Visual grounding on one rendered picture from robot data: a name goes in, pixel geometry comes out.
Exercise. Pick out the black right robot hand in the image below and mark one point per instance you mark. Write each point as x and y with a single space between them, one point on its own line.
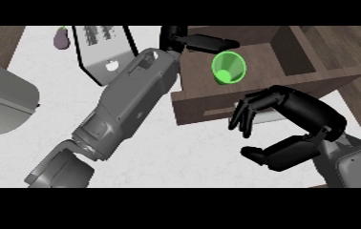
297 112

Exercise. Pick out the brown wooden cabinet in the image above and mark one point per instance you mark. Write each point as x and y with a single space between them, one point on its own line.
350 67

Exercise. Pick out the brown wooden drawer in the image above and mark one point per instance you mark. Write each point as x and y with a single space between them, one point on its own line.
254 77

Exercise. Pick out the grey rounded appliance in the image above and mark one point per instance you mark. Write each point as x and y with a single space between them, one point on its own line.
16 102

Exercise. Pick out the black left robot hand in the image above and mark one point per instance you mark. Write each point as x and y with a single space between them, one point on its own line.
202 42

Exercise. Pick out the green cup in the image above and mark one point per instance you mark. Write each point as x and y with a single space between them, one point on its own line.
229 68

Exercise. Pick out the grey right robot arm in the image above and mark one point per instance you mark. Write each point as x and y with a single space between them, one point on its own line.
343 162

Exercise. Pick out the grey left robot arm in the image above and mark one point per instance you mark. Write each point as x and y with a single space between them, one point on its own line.
125 104

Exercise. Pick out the purple eggplant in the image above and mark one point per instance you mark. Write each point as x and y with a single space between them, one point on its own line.
62 38

